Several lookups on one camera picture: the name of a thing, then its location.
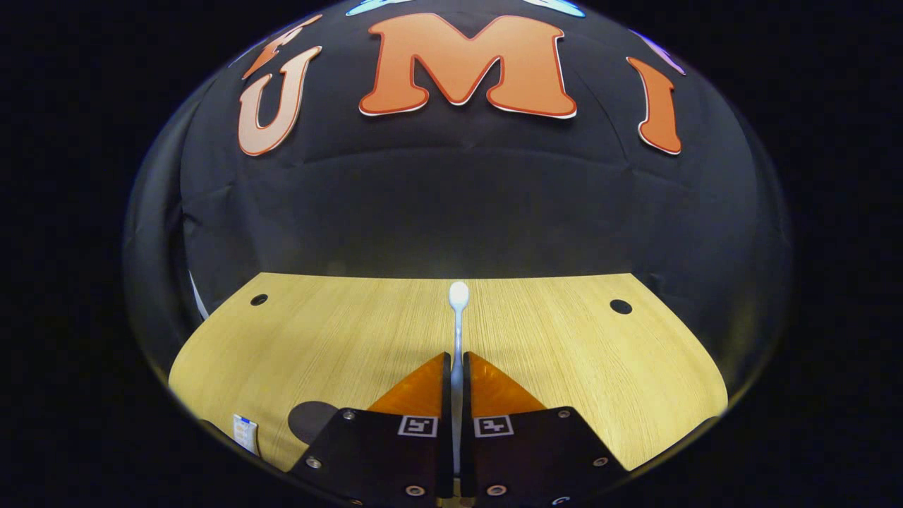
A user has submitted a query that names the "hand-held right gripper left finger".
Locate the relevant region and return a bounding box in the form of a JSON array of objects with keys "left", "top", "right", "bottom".
[{"left": 289, "top": 351, "right": 452, "bottom": 508}]

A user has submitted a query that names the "black backdrop cloth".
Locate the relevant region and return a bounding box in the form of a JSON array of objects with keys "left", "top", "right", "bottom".
[{"left": 123, "top": 0, "right": 794, "bottom": 424}]

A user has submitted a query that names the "white toothpaste tube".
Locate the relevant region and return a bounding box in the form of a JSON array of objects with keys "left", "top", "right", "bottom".
[{"left": 232, "top": 413, "right": 260, "bottom": 456}]

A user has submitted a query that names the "white toothbrush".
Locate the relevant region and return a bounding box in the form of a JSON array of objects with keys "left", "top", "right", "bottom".
[{"left": 449, "top": 281, "right": 471, "bottom": 477}]

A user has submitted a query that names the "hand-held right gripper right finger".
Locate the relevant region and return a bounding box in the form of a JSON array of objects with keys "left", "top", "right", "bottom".
[{"left": 462, "top": 351, "right": 629, "bottom": 508}]

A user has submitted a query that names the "dark round coaster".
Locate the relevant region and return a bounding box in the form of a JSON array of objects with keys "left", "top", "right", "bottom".
[{"left": 288, "top": 401, "right": 341, "bottom": 445}]

